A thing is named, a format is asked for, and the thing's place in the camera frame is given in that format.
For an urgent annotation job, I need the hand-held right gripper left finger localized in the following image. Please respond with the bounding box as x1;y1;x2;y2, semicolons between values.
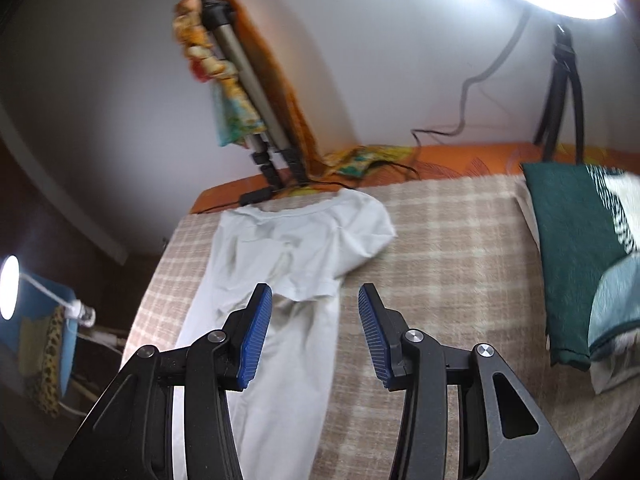
53;283;274;480

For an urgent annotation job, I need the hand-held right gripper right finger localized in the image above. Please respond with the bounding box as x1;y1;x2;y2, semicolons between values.
358;283;581;480

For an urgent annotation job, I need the white t-shirt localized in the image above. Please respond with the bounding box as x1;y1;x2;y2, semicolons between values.
171;192;398;480

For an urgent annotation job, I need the beige checked blanket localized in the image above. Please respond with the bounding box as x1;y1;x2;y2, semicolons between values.
121;174;640;480

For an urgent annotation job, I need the orange patterned bed sheet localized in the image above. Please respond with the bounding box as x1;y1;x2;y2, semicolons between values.
190;141;640;215

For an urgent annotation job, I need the leopard print cloth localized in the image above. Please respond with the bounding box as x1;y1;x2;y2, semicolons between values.
25;306;68;418

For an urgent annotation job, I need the blue container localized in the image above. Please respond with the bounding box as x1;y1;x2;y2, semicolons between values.
12;274;78;401

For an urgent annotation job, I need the dark green folded cloth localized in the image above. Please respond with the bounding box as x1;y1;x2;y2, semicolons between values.
521;161;626;372

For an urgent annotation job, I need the white lamp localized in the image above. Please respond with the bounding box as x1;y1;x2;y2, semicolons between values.
0;255;97;330

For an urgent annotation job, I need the teal and white cloth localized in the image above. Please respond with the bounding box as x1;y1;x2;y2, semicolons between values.
585;165;640;396

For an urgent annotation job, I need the silver tripod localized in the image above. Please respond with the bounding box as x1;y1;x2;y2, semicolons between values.
201;0;313;192

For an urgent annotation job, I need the orange floral cloth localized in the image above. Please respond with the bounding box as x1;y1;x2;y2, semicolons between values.
171;0;426;182

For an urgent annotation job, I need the black cable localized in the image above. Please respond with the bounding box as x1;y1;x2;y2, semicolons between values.
197;157;421;213

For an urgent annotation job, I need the grey cable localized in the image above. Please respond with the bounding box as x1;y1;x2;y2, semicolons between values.
411;10;532;147

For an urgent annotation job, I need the black ring light tripod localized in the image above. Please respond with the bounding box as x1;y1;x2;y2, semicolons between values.
532;24;587;164

